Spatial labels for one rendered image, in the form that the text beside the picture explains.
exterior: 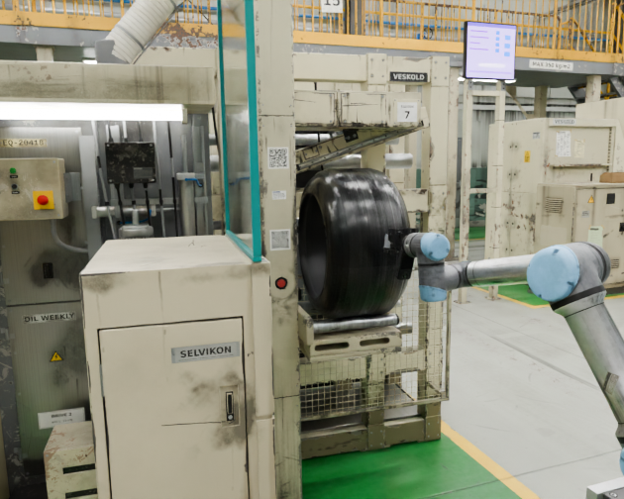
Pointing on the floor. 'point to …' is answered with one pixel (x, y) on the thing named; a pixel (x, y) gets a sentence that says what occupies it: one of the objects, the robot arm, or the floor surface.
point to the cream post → (287, 390)
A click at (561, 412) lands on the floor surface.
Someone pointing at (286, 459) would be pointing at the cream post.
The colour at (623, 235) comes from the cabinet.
